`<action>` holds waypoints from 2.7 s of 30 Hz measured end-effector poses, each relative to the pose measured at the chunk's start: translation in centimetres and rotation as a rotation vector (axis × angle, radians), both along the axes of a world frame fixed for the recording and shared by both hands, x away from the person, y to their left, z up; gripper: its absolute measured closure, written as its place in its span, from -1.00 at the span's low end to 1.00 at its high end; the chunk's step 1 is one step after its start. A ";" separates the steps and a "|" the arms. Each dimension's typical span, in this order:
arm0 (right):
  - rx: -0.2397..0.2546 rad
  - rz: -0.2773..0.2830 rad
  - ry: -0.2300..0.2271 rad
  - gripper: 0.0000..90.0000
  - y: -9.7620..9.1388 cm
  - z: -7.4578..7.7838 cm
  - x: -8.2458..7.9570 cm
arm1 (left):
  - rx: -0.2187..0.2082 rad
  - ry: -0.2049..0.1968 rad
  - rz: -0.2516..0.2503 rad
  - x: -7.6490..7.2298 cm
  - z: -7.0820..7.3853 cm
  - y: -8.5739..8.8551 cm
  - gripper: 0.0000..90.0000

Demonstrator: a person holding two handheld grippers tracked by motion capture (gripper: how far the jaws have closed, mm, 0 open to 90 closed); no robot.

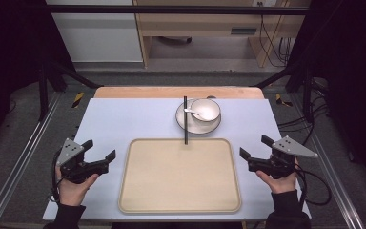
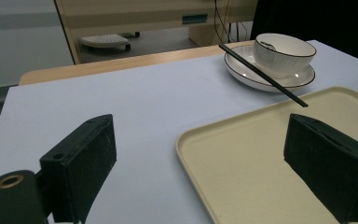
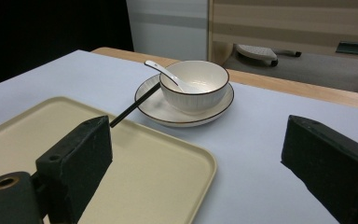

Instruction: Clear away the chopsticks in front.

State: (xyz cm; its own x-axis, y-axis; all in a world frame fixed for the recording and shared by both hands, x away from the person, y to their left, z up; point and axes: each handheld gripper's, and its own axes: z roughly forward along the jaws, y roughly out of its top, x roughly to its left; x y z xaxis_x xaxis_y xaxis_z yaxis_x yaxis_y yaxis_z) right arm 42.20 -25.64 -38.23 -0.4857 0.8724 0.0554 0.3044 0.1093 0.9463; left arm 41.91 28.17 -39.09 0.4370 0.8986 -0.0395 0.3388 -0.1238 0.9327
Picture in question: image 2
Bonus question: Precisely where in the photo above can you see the black curtain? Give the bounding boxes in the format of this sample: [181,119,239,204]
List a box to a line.
[249,0,358,66]

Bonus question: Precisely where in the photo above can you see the black chopsticks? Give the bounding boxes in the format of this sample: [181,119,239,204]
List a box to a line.
[218,43,310,108]

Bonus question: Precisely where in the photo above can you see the white ribbed bowl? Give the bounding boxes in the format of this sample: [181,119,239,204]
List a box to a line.
[253,33,317,79]

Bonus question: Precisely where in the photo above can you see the cream plastic tray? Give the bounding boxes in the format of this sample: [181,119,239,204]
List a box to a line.
[175,86,358,224]

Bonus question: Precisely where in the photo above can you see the white black-rimmed plate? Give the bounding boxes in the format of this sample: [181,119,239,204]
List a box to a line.
[223,45,316,93]

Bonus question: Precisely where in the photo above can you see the beige wooden desk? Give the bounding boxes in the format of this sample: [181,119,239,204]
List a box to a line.
[53,0,259,65]

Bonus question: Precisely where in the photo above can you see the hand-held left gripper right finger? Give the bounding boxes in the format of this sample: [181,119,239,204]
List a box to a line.
[283,113,358,224]

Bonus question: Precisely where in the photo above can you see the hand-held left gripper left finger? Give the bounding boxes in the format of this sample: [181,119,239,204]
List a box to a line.
[39,113,117,224]

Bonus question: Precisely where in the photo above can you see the black cables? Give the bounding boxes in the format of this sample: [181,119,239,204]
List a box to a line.
[213,0,253,45]

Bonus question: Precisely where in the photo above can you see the white wheeled platform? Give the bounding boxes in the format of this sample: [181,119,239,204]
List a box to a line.
[78,33,132,52]

